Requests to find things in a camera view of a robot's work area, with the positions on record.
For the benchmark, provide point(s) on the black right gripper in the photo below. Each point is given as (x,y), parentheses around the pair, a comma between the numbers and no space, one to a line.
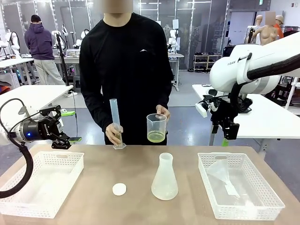
(222,114)

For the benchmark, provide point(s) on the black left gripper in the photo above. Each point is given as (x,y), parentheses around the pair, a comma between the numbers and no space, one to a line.
(39,130)

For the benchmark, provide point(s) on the clear plastic funnel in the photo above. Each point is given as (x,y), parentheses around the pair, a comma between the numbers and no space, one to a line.
(220,172)

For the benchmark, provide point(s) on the clear plastic graduated cylinder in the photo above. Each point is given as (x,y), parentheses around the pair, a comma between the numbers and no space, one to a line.
(114,112)

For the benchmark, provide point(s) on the clear plastic beaker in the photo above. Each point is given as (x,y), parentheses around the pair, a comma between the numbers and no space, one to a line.
(156,131)

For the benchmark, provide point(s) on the translucent plastic conical flask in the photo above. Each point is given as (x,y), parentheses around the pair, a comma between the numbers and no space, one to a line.
(164,185)

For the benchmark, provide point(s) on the white round flask cap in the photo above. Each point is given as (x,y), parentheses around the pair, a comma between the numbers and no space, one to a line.
(119,189)

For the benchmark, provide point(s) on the white perforated plastic basket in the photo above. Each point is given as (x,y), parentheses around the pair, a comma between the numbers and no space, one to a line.
(35,206)
(246,212)

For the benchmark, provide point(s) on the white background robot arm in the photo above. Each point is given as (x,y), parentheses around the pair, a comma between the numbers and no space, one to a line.
(14,42)
(174,38)
(83,35)

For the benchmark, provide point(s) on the person's left forearm black sleeve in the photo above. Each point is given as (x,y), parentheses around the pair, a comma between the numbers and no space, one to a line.
(165,93)

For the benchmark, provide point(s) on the person's right forearm black sleeve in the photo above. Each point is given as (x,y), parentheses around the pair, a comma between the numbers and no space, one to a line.
(96,110)

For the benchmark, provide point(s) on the person's right hand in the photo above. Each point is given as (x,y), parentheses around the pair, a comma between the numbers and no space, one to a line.
(112,133)

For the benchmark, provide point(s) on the person's left hand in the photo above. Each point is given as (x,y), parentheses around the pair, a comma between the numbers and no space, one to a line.
(164,110)

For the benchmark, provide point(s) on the large white side table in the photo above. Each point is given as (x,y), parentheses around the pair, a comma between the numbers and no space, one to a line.
(35,93)

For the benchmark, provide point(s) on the grey plastic stool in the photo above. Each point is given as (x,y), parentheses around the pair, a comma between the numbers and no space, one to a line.
(76,82)

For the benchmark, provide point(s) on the small dark flat device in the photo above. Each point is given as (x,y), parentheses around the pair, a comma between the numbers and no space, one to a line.
(206,85)

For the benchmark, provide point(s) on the black utility cart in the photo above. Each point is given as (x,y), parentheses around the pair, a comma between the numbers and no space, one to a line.
(281,93)

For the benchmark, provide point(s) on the wooden shoe rack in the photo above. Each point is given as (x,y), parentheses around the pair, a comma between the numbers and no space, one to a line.
(206,61)

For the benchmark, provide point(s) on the black tripod stand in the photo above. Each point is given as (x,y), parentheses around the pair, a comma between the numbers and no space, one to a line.
(61,54)

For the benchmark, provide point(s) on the dark luggage bags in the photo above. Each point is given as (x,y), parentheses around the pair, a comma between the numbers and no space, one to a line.
(227,51)

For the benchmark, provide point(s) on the person in black sweater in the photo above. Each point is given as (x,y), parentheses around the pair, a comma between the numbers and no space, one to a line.
(124,70)

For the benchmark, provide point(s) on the person in purple hoodie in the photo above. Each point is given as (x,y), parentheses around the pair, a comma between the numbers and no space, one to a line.
(38,42)

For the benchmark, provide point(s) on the beige bare mannequin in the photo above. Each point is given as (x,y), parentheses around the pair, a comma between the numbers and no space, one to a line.
(268,35)

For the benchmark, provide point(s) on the white mannequin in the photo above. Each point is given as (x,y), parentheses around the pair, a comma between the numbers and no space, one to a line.
(258,23)

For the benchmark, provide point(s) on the black clothes on rack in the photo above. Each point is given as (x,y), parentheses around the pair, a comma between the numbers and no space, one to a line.
(290,33)

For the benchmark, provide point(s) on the mannequin in orange clothes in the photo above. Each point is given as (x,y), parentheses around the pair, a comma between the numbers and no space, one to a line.
(279,25)

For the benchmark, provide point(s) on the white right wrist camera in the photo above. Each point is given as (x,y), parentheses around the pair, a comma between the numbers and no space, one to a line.
(201,109)

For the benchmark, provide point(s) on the black tripod with camera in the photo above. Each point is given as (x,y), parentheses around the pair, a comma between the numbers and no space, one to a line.
(250,35)

